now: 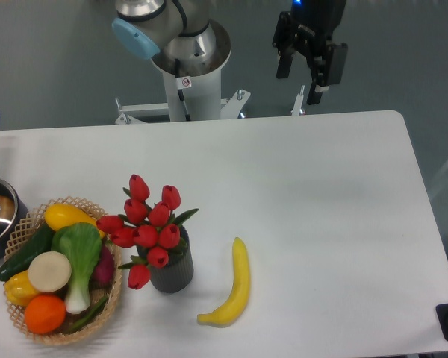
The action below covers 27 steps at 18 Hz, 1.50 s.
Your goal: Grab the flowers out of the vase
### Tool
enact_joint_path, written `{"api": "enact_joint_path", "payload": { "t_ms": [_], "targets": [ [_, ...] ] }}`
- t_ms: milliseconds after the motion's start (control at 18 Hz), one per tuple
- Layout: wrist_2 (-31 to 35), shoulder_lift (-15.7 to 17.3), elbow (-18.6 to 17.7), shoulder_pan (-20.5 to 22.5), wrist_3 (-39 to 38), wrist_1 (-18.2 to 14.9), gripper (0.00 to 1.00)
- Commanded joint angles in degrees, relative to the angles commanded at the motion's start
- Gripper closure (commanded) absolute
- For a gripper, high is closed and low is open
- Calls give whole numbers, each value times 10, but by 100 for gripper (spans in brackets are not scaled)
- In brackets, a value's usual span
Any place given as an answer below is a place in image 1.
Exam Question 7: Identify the yellow bell pepper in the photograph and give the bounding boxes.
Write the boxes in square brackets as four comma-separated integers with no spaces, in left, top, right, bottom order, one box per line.
[4,270,41,307]

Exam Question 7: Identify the green cucumber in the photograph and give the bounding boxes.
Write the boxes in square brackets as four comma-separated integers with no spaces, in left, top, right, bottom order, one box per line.
[0,223,55,282]

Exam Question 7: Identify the white round radish slice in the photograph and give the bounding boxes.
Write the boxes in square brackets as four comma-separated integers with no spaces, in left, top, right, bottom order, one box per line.
[28,251,72,293]

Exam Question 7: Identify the yellow banana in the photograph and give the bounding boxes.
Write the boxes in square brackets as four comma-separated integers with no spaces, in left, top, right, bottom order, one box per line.
[196,237,252,327]

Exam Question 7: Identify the orange fruit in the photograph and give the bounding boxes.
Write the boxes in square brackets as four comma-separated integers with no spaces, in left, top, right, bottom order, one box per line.
[25,295,66,334]

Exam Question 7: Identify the purple sweet potato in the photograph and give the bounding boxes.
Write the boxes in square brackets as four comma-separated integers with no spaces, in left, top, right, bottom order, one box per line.
[92,245,115,285]

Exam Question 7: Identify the red tulip bouquet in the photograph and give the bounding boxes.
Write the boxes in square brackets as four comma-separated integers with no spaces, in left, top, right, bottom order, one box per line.
[96,175,199,294]

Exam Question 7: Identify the green bok choy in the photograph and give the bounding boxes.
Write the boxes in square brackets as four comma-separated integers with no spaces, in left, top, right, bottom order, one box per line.
[52,223,102,314]

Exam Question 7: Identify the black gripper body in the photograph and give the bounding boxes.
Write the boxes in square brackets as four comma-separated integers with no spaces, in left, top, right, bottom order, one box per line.
[272,1,348,85]

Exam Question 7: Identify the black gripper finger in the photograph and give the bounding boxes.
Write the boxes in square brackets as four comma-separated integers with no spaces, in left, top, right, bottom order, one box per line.
[276,51,293,79]
[307,59,329,105]

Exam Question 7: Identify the yellow squash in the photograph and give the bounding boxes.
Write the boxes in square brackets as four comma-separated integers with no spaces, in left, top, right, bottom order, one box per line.
[44,203,97,232]

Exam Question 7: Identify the green bean pod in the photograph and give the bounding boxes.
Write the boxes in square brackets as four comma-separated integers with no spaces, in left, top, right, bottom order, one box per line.
[66,296,108,334]

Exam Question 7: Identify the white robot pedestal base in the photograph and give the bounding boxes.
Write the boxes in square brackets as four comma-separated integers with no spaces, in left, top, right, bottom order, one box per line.
[116,19,251,125]

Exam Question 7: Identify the dark grey ribbed vase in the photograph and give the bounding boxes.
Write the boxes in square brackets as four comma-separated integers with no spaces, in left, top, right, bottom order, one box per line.
[128,224,194,293]

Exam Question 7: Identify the woven wicker basket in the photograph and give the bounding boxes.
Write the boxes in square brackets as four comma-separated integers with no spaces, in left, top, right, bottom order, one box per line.
[4,196,122,345]

